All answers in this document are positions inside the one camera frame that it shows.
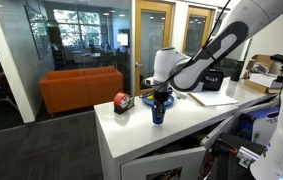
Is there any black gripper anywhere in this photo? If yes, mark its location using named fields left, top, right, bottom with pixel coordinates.
left=152, top=90, right=169, bottom=120

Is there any white flat box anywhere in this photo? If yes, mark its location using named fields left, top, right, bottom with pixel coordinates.
left=249, top=73, right=283, bottom=89

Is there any blue plastic cup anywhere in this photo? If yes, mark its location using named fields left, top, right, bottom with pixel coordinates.
left=151, top=105, right=167, bottom=126

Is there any blue and white box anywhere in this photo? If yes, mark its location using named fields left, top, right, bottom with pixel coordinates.
left=236, top=106, right=281, bottom=147

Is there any open cardboard box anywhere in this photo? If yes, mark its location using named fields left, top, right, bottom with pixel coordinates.
left=243, top=54, right=283, bottom=95

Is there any white paper pad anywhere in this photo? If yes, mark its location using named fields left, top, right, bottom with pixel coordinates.
left=180, top=89, right=239, bottom=108

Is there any white open cabinet door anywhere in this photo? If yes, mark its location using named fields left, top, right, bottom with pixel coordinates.
left=120, top=146, right=207, bottom=180

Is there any black tumbler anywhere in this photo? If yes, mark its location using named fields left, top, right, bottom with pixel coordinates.
left=230, top=59, right=245, bottom=82

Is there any silver metal clamp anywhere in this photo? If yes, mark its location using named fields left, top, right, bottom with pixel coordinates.
left=236, top=145, right=265, bottom=169

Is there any orange sofa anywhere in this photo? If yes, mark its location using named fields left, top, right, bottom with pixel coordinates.
left=39, top=65, right=124, bottom=115

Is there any black fabric basket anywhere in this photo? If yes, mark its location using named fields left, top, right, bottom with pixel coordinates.
left=201, top=68, right=226, bottom=92

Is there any grey open cabinet door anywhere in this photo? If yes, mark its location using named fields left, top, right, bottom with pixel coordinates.
left=199, top=99, right=280, bottom=151

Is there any black tape dispenser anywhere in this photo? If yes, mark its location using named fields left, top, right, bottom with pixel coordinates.
left=113, top=96, right=136, bottom=115

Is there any blue round plate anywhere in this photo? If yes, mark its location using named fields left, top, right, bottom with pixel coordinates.
left=141, top=90, right=175, bottom=108

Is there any wall mounted glass board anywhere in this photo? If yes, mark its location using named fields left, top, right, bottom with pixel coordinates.
left=24, top=4, right=52, bottom=61

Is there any red tape roll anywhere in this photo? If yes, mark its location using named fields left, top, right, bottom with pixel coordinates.
left=113, top=92, right=131, bottom=109

